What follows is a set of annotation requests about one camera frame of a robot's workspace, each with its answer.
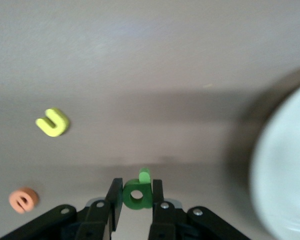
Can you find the orange foam letter e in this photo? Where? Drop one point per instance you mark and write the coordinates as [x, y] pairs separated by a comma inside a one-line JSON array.
[[13, 197]]

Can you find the beige round plate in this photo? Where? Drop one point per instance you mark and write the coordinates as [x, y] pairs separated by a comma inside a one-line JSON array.
[[285, 175]]

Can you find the yellow foam letter u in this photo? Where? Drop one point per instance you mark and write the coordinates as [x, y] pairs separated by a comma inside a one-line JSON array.
[[61, 127]]

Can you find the green foam letter p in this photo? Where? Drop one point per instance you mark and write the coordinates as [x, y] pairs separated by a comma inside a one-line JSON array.
[[147, 200]]

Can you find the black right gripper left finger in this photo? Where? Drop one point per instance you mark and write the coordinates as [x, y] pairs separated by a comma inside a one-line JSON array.
[[116, 192]]

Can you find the brown table cover sheet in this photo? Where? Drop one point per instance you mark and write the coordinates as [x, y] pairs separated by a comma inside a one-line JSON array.
[[140, 62]]

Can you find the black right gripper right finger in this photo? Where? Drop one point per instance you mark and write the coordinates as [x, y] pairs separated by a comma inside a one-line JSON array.
[[158, 192]]

